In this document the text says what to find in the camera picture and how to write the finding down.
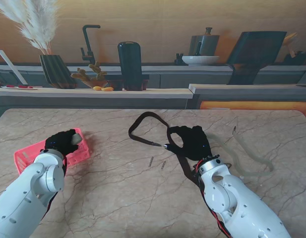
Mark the grey counter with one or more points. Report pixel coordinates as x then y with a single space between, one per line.
242 90

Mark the dark brown webbing belt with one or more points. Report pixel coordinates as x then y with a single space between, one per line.
140 140

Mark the black kitchen faucet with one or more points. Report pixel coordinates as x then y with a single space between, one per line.
87 42

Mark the pale beige webbing belt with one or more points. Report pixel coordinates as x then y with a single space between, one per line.
257 158

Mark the beige braided belt black leather ends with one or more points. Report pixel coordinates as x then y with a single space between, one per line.
77 138

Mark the grey pot with lid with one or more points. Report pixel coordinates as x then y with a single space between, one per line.
207 45

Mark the white leaning board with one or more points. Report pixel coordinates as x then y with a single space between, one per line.
11 65

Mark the dark ribbed vase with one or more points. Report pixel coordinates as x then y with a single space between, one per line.
56 72

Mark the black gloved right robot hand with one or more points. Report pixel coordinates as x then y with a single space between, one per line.
196 143

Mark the tall dark canister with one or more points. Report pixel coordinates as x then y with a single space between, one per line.
130 64

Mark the pink plastic storage basket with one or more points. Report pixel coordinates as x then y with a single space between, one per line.
80 153

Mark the white pampas grass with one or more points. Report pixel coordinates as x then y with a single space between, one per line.
38 27

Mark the dark utensil holder with utensils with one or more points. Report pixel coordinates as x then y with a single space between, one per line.
295 58

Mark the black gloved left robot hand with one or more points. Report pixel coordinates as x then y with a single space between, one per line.
59 142

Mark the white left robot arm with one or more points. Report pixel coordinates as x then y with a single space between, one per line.
26 193

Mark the small black holder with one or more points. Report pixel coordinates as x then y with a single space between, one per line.
178 60

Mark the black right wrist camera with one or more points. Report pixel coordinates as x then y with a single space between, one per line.
198 176

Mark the orange fruit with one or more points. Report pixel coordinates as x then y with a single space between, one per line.
107 89
97 88

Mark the white speckled bowl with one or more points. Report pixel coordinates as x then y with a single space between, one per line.
200 60

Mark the plate with red slices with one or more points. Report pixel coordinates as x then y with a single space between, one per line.
18 87

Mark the cactus plant in bowl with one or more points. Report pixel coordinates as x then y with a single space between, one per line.
94 81

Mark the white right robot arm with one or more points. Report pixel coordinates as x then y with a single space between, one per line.
232 198

